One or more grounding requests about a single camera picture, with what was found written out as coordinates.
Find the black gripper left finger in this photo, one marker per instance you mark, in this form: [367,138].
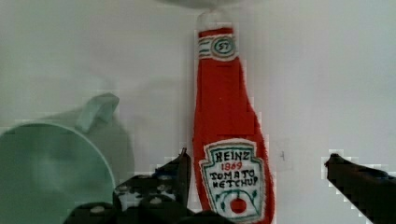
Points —
[159,198]

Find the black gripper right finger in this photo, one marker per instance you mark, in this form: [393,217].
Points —
[371,191]

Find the red plush ketchup bottle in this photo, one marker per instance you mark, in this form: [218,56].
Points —
[231,167]

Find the green cup with handle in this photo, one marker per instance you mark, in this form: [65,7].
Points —
[52,165]

